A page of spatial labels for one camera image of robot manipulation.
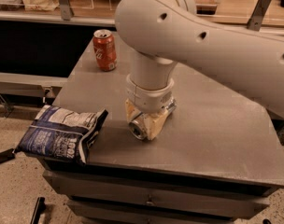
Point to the red coca-cola can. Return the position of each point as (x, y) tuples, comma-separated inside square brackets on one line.
[(104, 49)]

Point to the small black floor object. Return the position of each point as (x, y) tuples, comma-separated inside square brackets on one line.
[(7, 155)]

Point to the silver blue redbull can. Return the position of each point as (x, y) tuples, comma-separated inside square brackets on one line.
[(138, 129)]

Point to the black bar on floor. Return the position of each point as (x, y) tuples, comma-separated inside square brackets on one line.
[(40, 207)]

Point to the grey drawer cabinet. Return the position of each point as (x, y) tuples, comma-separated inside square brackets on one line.
[(107, 195)]

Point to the grey metal shelf bracket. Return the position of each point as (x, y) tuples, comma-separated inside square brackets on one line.
[(256, 19), (66, 10)]

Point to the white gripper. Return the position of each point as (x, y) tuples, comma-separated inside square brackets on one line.
[(149, 99)]

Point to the blue white chip bag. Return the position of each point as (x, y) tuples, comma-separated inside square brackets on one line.
[(62, 134)]

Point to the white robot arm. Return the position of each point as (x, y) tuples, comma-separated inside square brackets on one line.
[(166, 32)]

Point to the grey metal bench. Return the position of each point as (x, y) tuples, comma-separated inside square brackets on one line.
[(31, 85)]

